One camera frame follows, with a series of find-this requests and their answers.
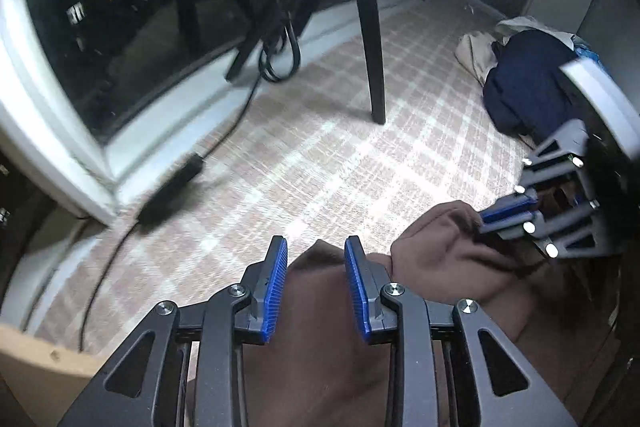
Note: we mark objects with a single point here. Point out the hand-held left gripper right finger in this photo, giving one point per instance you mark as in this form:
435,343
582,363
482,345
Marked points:
356,292

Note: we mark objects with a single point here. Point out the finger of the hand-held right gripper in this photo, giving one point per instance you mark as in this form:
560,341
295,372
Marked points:
510,208
505,229

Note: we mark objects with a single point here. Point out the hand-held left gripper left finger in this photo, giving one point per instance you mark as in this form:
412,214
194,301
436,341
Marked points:
275,292

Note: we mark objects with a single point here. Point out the brown fleece garment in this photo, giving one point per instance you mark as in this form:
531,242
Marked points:
450,267

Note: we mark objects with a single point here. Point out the navy blue garment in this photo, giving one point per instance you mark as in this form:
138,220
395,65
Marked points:
530,82

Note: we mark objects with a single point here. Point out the beige garment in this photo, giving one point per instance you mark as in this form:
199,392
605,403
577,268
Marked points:
475,54

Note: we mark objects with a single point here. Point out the black light tripod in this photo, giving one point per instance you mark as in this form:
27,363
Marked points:
372,37

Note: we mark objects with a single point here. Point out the light wooden panel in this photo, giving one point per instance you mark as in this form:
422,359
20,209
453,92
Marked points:
40,372

